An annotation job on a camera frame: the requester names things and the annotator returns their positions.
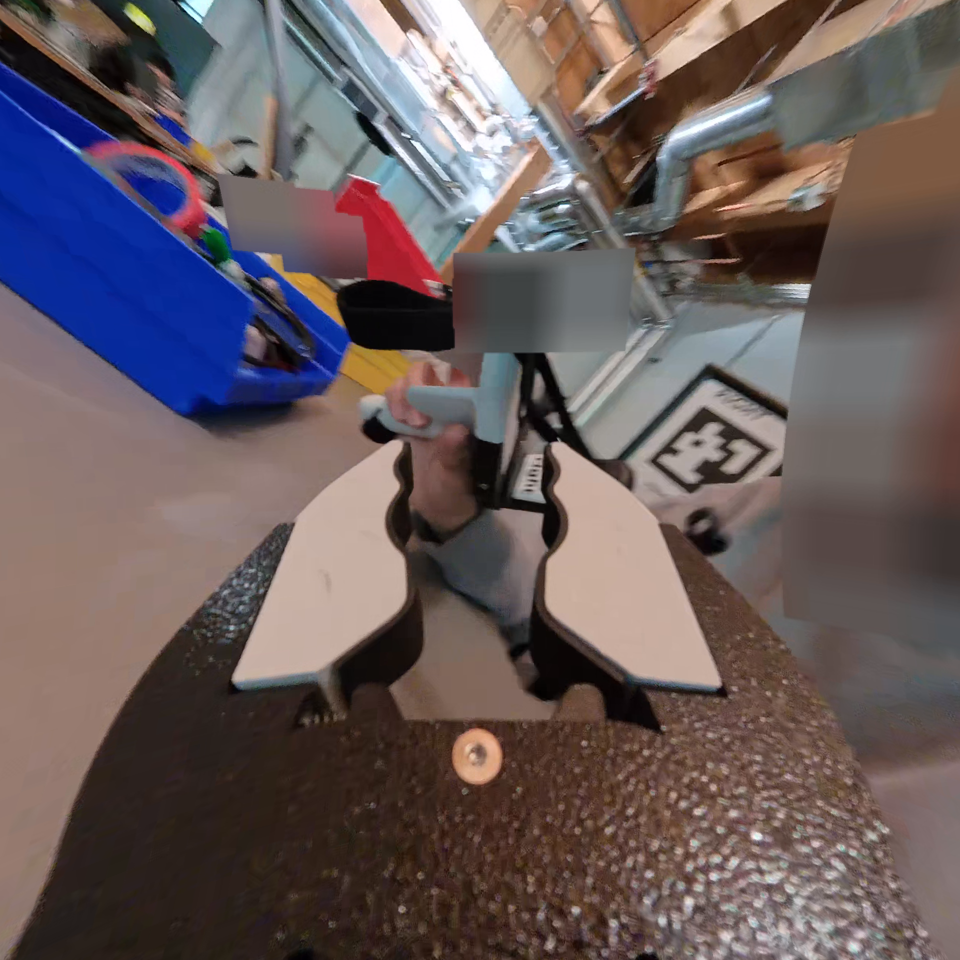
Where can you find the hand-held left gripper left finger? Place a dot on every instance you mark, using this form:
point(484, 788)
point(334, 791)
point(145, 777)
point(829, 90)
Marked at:
point(323, 593)

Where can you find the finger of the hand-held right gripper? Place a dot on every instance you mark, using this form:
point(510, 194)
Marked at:
point(435, 413)

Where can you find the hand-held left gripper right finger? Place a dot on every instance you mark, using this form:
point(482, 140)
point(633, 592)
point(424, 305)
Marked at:
point(630, 600)

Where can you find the green marker pen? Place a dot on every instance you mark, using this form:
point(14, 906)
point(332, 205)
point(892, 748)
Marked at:
point(218, 243)

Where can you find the blue plastic bin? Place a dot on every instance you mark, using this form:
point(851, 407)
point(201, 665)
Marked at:
point(105, 285)

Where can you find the person's right forearm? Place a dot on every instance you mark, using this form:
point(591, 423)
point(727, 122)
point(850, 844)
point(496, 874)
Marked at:
point(492, 578)

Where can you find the grey desk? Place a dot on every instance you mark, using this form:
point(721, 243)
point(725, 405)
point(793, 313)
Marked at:
point(105, 495)

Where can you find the person's right hand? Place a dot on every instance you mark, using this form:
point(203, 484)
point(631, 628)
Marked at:
point(446, 483)

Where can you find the yellow plastic bin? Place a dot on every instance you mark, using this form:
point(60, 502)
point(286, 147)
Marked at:
point(360, 368)

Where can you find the red plastic bin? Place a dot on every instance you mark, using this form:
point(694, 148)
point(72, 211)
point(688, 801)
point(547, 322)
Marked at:
point(387, 240)

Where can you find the red tape roll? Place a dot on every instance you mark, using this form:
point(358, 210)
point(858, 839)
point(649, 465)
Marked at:
point(183, 192)

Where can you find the square marker wall poster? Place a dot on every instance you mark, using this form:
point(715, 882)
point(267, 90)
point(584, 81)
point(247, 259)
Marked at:
point(705, 443)

